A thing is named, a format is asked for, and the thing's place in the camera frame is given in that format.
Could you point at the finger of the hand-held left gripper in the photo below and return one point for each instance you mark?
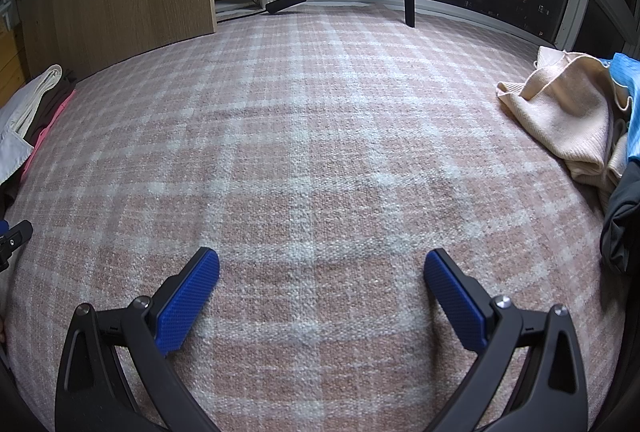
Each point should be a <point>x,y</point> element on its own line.
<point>17,234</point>

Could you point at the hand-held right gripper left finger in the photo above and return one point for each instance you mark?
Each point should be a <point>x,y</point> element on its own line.
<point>187,297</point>

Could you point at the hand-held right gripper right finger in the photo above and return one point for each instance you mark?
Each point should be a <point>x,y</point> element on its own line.
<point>455,297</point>

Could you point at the cream knit sweater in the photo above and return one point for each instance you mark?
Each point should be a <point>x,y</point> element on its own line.
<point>560,111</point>

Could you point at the pink cloth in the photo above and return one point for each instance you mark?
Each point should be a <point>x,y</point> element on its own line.
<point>35,151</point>

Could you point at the white cloth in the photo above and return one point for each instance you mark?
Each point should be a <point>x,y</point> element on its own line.
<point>15,146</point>

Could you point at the dark brown cloth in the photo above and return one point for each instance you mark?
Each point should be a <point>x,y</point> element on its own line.
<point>50,104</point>

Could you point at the yellow wooden headboard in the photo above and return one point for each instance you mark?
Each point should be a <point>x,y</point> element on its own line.
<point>10,56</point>

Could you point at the dark grey garment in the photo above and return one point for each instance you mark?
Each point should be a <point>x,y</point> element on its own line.
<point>622,222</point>

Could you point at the light blue garment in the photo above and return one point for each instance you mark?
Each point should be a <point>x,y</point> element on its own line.
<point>631,76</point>

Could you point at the black power adapter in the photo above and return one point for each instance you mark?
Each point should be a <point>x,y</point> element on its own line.
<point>285,1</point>

